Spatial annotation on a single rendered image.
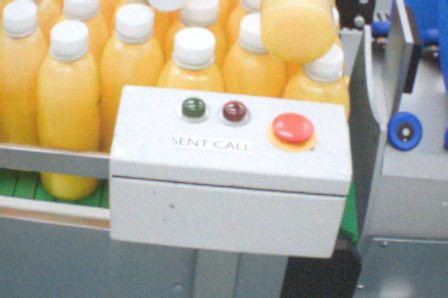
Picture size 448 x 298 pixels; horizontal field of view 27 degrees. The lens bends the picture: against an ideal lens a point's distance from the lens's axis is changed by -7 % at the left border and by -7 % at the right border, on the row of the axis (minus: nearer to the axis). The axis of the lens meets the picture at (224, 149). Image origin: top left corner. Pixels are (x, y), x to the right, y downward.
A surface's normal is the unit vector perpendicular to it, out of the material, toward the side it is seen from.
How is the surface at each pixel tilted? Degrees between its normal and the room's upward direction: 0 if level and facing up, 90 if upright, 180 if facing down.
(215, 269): 90
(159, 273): 90
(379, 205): 70
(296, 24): 91
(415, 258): 110
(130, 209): 90
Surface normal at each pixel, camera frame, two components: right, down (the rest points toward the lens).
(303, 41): -0.05, 0.64
